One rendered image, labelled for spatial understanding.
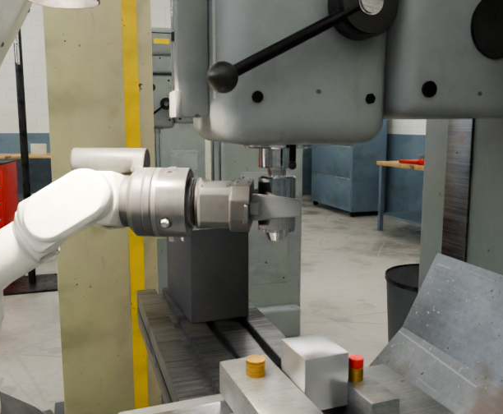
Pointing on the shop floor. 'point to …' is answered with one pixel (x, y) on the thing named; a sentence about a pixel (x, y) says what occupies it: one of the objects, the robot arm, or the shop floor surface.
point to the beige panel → (131, 354)
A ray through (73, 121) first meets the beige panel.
